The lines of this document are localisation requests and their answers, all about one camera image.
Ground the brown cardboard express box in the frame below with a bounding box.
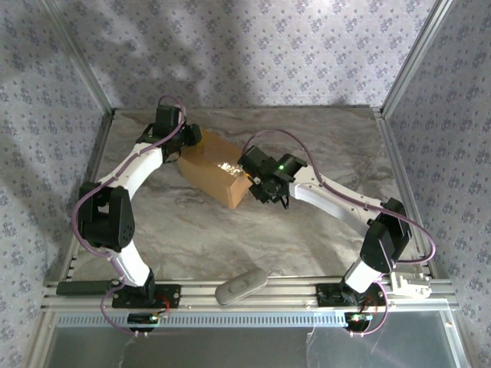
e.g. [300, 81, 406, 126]
[176, 128, 255, 211]

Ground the floral print cloth backdrop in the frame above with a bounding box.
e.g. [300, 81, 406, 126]
[0, 0, 491, 368]

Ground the grey fabric oval pouch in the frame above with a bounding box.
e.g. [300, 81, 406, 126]
[214, 269, 269, 307]

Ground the shiny metal sheet panel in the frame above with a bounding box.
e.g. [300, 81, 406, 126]
[49, 325, 461, 368]

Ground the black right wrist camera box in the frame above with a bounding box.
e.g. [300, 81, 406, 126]
[238, 145, 275, 178]

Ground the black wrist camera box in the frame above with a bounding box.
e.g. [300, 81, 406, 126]
[238, 145, 275, 178]
[180, 123, 203, 150]

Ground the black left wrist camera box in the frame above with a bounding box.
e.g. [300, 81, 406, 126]
[180, 123, 203, 150]

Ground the aluminium side rail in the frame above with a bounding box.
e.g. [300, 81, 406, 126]
[372, 107, 442, 283]
[44, 109, 117, 287]

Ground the aluminium frame post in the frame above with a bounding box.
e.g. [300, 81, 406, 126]
[381, 0, 456, 116]
[38, 0, 117, 117]

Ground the aluminium mounting rail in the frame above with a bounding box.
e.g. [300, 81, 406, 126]
[41, 278, 460, 310]

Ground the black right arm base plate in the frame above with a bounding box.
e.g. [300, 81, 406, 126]
[316, 283, 387, 307]

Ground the grey slotted cable duct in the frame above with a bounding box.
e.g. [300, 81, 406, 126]
[57, 310, 450, 327]

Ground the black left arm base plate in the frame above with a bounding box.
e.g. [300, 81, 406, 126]
[111, 284, 182, 309]

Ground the white printed bracket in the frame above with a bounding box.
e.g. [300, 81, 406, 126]
[390, 270, 433, 298]

